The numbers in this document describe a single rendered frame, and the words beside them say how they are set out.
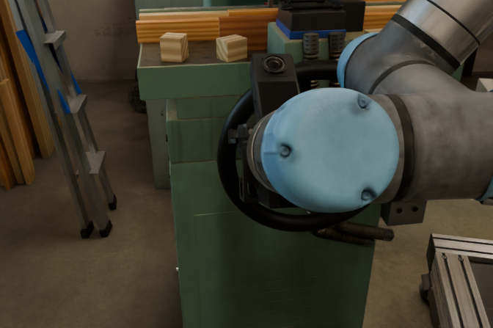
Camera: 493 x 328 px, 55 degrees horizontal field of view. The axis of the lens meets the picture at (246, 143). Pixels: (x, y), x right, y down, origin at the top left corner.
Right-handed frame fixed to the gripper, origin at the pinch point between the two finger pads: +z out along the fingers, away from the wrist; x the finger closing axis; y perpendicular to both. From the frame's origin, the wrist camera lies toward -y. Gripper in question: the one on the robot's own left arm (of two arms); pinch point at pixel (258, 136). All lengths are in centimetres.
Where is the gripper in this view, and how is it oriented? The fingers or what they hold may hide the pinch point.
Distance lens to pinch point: 61.8
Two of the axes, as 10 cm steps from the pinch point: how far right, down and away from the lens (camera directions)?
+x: 9.9, -0.3, 1.0
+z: -1.0, 0.2, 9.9
